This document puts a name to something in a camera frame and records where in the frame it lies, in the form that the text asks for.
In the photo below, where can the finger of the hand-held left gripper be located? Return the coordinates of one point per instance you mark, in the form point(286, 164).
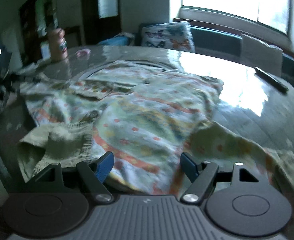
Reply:
point(37, 78)

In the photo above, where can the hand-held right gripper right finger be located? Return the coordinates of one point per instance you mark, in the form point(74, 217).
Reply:
point(189, 166)

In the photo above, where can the white refrigerator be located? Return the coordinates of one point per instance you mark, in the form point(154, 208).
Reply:
point(10, 45)

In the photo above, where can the plain white pillow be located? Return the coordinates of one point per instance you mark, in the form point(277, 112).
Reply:
point(260, 55)

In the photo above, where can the small pink object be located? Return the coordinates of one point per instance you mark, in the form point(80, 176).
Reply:
point(83, 53)

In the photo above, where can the dark door with glass pane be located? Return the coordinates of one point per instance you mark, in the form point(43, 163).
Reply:
point(107, 25)

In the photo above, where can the round recessed cooktop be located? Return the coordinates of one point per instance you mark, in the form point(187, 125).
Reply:
point(92, 71)

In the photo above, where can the low dark wooden cabinet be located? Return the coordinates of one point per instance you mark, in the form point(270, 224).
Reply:
point(73, 35)

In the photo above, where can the blue cloth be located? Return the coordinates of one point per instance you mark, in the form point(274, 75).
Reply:
point(114, 41)

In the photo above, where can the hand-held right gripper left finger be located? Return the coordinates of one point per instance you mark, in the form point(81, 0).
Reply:
point(103, 167)

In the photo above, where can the teal sofa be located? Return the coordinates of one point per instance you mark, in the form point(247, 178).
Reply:
point(211, 36)

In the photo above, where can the pale printed child's shirt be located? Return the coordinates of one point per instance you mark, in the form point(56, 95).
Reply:
point(147, 120)

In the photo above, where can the black remote control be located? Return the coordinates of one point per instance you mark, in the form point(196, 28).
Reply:
point(270, 78)

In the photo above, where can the dark display cabinet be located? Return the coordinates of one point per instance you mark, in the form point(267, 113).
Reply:
point(34, 12)

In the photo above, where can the butterfly print pillow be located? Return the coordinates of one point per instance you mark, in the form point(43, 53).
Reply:
point(167, 36)

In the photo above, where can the large window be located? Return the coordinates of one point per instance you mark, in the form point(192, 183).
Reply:
point(234, 0)

